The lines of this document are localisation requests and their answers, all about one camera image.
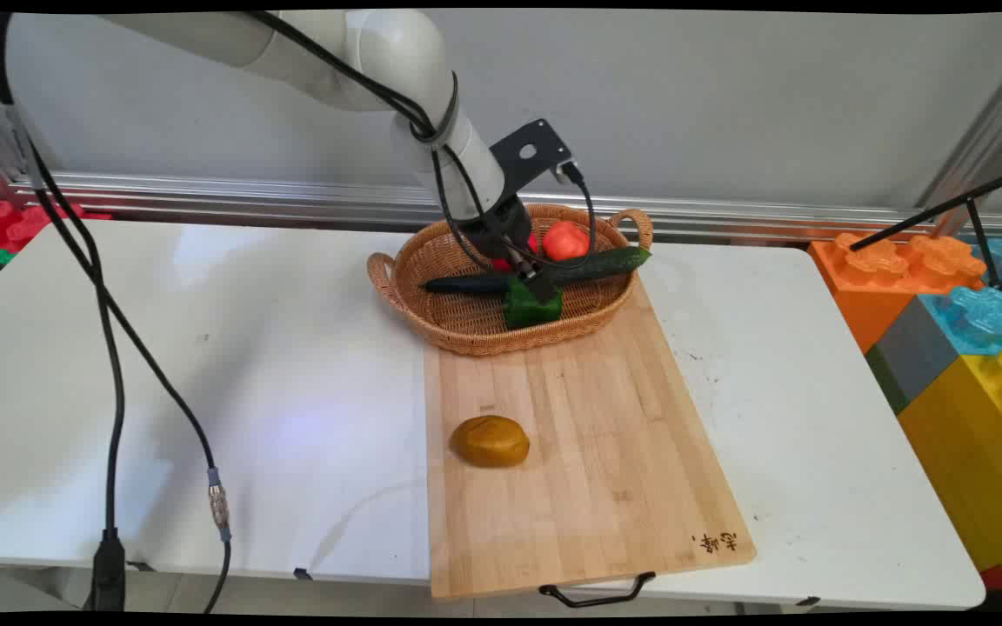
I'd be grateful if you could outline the green toy cucumber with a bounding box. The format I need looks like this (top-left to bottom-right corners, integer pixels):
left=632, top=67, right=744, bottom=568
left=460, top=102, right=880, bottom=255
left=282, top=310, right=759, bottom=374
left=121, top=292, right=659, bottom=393
left=543, top=246, right=652, bottom=284

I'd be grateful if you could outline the slanted aluminium frame post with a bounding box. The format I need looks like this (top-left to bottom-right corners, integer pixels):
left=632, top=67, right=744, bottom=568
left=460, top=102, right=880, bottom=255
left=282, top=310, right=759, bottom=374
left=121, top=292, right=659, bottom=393
left=914, top=39, right=1002, bottom=240

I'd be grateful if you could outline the green toy bell pepper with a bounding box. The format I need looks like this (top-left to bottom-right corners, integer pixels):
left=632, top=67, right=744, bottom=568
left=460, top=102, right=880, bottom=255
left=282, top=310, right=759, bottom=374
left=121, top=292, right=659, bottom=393
left=503, top=276, right=564, bottom=331

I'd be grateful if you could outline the brown-yellow toy potato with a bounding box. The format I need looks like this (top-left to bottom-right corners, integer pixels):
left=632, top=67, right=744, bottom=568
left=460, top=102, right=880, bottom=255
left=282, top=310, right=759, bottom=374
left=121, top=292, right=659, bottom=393
left=451, top=416, right=531, bottom=469

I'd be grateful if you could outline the horizontal aluminium rail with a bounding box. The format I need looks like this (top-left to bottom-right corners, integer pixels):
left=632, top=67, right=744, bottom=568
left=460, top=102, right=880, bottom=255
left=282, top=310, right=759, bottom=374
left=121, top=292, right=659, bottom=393
left=0, top=171, right=1002, bottom=244

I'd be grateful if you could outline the thick black cable with plug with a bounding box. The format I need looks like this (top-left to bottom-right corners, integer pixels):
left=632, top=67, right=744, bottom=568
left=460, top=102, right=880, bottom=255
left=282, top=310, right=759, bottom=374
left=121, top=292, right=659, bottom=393
left=0, top=10, right=128, bottom=613

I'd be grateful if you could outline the big grey toy block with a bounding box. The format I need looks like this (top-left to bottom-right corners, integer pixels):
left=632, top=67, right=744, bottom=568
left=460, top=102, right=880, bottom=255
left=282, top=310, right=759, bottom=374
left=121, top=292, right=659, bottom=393
left=865, top=297, right=961, bottom=415

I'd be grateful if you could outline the big yellow toy block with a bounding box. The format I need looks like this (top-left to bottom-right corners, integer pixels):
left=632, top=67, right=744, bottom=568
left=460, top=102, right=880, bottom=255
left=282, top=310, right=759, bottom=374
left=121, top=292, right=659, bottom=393
left=897, top=350, right=1002, bottom=609

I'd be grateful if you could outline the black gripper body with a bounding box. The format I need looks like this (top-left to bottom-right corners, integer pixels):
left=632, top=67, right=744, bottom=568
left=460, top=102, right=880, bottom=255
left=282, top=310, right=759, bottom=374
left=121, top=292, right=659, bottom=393
left=458, top=196, right=538, bottom=267

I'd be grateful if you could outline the woven wicker basket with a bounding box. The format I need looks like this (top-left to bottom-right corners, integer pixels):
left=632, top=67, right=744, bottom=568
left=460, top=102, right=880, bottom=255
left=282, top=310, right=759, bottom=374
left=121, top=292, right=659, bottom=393
left=367, top=203, right=654, bottom=356

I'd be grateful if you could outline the black tripod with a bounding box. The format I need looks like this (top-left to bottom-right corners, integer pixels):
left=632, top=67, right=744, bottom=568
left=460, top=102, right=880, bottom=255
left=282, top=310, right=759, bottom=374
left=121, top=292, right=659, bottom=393
left=849, top=163, right=1002, bottom=303

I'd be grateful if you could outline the big orange toy block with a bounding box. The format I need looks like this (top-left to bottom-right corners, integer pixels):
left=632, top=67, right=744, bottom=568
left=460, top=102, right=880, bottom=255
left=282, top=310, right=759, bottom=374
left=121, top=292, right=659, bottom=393
left=807, top=231, right=987, bottom=353

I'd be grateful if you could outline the dark toy eggplant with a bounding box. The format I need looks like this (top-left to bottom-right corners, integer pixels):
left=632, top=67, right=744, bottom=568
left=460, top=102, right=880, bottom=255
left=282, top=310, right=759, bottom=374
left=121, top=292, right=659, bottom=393
left=421, top=276, right=512, bottom=295

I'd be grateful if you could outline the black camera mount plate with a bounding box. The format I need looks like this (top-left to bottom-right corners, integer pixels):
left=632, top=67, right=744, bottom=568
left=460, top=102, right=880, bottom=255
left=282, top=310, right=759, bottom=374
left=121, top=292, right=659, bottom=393
left=490, top=119, right=573, bottom=197

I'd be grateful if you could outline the big blue toy block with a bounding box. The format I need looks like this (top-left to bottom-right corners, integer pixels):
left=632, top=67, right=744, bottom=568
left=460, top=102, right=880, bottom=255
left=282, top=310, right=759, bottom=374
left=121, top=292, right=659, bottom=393
left=918, top=236, right=1002, bottom=357

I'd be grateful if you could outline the black camera cable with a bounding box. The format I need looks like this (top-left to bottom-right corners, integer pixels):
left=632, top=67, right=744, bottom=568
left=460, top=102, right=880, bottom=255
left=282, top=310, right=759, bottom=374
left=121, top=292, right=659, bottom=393
left=556, top=161, right=598, bottom=267

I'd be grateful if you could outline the thin cable with metal connector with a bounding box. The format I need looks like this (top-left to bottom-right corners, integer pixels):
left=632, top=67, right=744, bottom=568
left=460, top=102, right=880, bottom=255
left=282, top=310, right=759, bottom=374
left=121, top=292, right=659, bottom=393
left=0, top=10, right=233, bottom=615

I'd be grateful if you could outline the black cable strap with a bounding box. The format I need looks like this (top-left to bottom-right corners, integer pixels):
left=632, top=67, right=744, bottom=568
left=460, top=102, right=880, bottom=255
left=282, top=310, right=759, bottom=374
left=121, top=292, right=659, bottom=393
left=410, top=74, right=460, bottom=145

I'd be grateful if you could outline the red toy apple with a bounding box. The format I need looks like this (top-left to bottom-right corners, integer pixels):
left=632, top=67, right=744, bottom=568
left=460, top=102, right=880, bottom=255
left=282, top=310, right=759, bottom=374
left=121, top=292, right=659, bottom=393
left=489, top=230, right=541, bottom=272

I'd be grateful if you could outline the wooden cutting board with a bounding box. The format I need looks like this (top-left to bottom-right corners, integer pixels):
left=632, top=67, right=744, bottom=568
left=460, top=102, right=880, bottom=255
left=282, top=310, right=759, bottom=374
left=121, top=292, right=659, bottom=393
left=423, top=276, right=758, bottom=601

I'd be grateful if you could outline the black metal board handle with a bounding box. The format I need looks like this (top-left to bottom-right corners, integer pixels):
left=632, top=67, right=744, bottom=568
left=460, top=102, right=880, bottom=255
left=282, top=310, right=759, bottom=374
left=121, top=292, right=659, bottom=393
left=538, top=571, right=657, bottom=608

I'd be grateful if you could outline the big red toy block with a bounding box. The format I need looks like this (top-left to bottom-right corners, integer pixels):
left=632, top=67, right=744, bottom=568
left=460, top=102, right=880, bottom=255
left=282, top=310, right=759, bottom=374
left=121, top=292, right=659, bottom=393
left=0, top=198, right=112, bottom=259

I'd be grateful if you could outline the orange-red toy tomato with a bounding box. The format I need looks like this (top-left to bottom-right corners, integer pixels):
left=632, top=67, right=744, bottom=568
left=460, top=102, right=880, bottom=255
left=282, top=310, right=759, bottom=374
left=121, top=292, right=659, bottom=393
left=542, top=221, right=591, bottom=263

